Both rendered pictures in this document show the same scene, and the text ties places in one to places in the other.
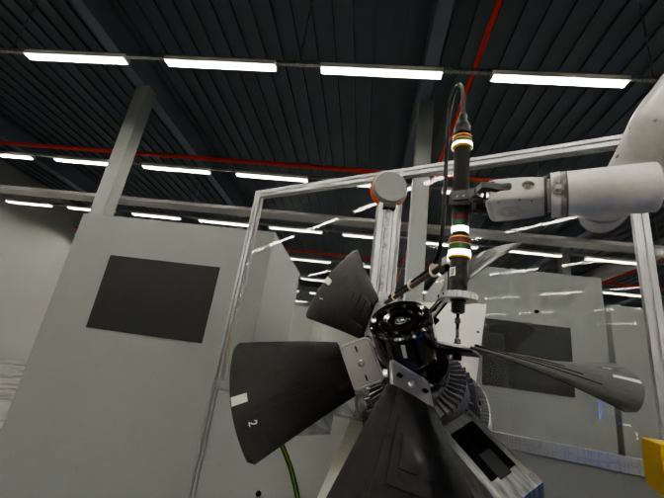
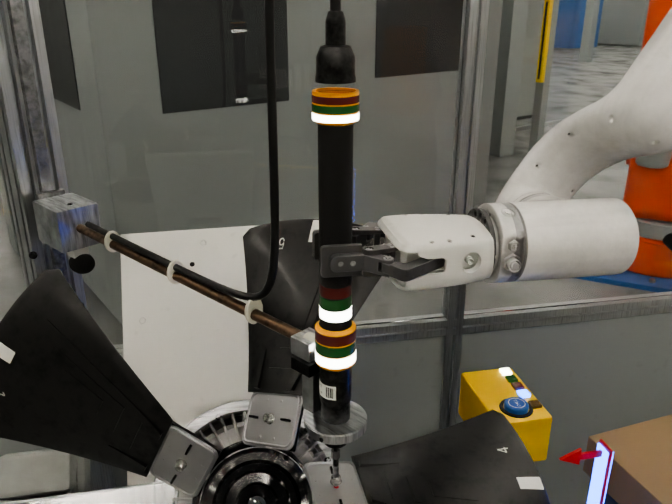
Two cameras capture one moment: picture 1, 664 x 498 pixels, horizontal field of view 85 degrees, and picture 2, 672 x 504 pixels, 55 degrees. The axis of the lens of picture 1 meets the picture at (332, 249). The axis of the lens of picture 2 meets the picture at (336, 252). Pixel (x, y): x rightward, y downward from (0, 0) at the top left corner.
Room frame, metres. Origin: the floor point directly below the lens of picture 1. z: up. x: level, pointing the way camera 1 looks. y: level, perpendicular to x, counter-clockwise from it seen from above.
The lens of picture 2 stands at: (0.24, 0.16, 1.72)
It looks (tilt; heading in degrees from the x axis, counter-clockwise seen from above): 22 degrees down; 317
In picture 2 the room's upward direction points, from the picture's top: straight up
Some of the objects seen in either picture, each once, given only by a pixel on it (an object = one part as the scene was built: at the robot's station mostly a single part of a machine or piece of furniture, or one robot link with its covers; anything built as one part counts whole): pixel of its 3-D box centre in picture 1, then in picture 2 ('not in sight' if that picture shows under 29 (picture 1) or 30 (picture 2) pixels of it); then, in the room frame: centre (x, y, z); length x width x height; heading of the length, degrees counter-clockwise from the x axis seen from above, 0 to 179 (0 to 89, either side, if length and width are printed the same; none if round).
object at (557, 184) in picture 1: (556, 194); (494, 243); (0.59, -0.40, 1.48); 0.09 x 0.03 x 0.08; 149
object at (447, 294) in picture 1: (456, 277); (328, 384); (0.69, -0.25, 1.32); 0.09 x 0.07 x 0.10; 4
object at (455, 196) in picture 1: (464, 195); (357, 264); (0.65, -0.25, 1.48); 0.07 x 0.03 x 0.03; 59
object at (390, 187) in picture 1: (388, 190); not in sight; (1.40, -0.21, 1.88); 0.17 x 0.15 x 0.16; 59
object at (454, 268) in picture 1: (460, 204); (335, 255); (0.68, -0.25, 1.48); 0.04 x 0.04 x 0.46
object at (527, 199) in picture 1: (519, 198); (437, 246); (0.63, -0.35, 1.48); 0.11 x 0.10 x 0.07; 59
